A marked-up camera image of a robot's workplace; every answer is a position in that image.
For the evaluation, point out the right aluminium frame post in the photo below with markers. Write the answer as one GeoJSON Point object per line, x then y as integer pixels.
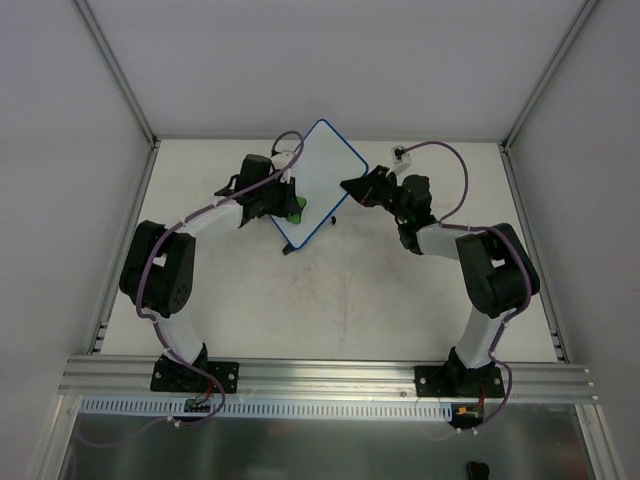
{"type": "Point", "coordinates": [552, 66]}

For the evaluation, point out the green bone-shaped eraser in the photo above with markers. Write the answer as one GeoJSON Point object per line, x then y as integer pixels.
{"type": "Point", "coordinates": [296, 208]}

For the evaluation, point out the white slotted cable duct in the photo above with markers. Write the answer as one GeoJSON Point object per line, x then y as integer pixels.
{"type": "Point", "coordinates": [272, 409]}

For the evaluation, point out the left circuit board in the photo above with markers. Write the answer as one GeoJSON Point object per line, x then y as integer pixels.
{"type": "Point", "coordinates": [200, 405]}

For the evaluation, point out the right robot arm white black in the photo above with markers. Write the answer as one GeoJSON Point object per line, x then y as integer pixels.
{"type": "Point", "coordinates": [498, 275]}

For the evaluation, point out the small black object bottom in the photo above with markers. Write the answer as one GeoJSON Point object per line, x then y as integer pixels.
{"type": "Point", "coordinates": [478, 471]}

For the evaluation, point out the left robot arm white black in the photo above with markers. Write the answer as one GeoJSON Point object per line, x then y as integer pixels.
{"type": "Point", "coordinates": [159, 268]}

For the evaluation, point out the left aluminium frame post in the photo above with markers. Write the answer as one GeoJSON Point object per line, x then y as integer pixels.
{"type": "Point", "coordinates": [95, 31]}

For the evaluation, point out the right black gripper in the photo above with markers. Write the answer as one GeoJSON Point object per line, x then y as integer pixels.
{"type": "Point", "coordinates": [379, 185]}

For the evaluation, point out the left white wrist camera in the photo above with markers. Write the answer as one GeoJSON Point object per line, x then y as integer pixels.
{"type": "Point", "coordinates": [283, 162]}

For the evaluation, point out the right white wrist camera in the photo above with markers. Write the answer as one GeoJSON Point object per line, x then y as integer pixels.
{"type": "Point", "coordinates": [401, 160]}

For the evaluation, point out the circuit board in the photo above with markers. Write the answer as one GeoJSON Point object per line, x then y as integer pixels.
{"type": "Point", "coordinates": [200, 405]}
{"type": "Point", "coordinates": [470, 412]}

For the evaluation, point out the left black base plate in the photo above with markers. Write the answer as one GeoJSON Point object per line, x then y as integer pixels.
{"type": "Point", "coordinates": [171, 377]}

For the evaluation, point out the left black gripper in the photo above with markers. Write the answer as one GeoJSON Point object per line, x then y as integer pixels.
{"type": "Point", "coordinates": [288, 196]}

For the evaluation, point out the aluminium frame post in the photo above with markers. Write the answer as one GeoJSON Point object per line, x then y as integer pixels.
{"type": "Point", "coordinates": [95, 31]}
{"type": "Point", "coordinates": [552, 66]}

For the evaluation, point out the blue-framed whiteboard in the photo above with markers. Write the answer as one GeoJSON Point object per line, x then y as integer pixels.
{"type": "Point", "coordinates": [327, 160]}

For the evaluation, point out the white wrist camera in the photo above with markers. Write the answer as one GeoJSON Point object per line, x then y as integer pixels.
{"type": "Point", "coordinates": [283, 162]}
{"type": "Point", "coordinates": [401, 160]}

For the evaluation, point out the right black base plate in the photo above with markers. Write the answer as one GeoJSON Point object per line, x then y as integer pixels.
{"type": "Point", "coordinates": [439, 381]}

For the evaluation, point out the right circuit board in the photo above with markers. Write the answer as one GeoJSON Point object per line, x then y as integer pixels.
{"type": "Point", "coordinates": [470, 412]}

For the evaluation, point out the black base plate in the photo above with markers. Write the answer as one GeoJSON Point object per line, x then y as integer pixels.
{"type": "Point", "coordinates": [171, 377]}
{"type": "Point", "coordinates": [439, 381]}

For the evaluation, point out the aluminium front rail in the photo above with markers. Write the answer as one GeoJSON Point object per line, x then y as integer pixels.
{"type": "Point", "coordinates": [328, 380]}

